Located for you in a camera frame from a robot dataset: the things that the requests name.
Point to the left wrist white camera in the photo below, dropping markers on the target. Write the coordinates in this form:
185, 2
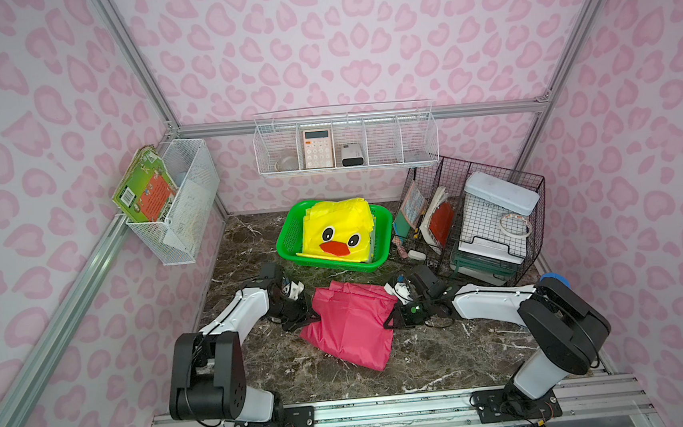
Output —
295, 290

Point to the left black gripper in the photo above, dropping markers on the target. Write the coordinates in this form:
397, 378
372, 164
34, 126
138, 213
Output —
300, 311

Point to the yellow duck raincoat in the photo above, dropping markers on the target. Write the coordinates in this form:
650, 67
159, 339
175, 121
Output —
338, 231

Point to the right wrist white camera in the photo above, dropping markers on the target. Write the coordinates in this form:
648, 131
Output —
401, 291

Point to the wrist white camera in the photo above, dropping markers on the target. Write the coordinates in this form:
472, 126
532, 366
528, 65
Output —
295, 290
401, 291

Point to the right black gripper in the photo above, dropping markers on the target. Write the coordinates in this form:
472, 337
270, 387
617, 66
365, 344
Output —
403, 312

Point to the small grey white device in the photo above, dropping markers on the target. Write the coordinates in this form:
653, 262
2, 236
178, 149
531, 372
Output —
351, 155

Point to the green red book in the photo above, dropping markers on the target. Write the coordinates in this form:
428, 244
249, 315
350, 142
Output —
147, 191

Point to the pink white calculator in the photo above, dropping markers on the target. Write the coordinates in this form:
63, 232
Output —
318, 148

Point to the magenta raincoat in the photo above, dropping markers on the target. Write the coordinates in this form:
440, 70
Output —
351, 324

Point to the colourful picture book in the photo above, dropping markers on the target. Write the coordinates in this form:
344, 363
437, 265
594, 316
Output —
408, 216

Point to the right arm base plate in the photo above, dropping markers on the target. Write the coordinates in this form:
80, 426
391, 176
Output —
503, 406

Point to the white plastic lidded box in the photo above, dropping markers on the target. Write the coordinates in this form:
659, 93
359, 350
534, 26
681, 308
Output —
497, 218

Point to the white wire wall basket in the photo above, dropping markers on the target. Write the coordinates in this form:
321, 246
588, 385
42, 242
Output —
185, 159

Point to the white wire shelf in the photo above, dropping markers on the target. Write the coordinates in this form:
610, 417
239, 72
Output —
392, 134

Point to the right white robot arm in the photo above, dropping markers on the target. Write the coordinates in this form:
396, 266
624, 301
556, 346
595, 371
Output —
569, 333

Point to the black wire organizer rack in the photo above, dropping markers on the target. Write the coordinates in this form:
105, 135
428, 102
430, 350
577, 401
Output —
453, 173

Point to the white round dish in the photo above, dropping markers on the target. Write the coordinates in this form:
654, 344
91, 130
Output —
288, 162

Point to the green plastic basket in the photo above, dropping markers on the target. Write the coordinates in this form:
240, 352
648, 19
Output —
289, 243

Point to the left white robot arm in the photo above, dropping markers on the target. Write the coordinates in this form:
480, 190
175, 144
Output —
208, 380

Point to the white paper sheet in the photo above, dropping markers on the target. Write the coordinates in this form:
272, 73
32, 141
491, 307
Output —
188, 217

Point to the blue lid clear jar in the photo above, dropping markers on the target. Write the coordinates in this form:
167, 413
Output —
556, 277

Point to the red white booklet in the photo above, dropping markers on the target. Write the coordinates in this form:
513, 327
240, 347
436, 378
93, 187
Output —
437, 221

